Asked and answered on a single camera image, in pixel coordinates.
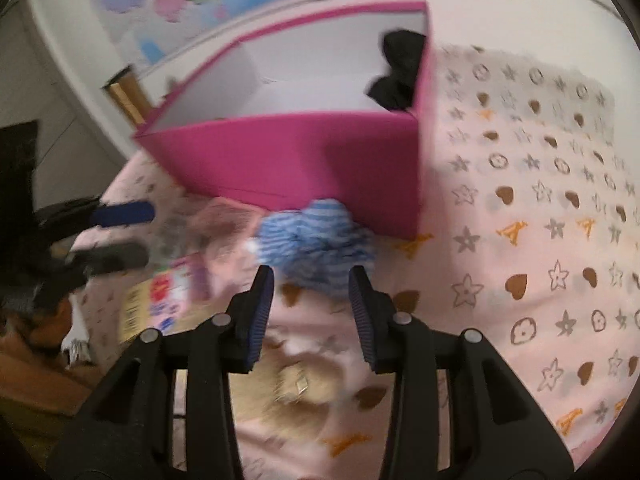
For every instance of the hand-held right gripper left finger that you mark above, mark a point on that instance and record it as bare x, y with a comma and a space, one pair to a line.
260, 320

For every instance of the pink patterned sheet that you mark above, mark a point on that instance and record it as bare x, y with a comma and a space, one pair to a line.
525, 210

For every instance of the pink floral tissue pack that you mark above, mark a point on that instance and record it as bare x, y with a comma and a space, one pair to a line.
175, 290

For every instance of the yellow tissue pack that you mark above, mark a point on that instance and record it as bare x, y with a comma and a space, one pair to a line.
135, 315

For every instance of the blue checked scrunchie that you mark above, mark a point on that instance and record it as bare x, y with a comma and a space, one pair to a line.
320, 240

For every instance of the black scrunchie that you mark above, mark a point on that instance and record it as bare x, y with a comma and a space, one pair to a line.
400, 70

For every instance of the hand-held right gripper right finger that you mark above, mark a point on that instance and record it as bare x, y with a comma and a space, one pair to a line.
362, 325

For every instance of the pale pink printed pack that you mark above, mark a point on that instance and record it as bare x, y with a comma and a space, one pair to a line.
225, 225

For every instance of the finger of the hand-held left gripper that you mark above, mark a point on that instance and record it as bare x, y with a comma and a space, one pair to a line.
122, 215
115, 257

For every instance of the pink cardboard box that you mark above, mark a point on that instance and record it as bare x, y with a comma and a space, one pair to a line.
300, 170

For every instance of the olive and white plush toy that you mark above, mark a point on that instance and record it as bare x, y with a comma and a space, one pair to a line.
295, 395

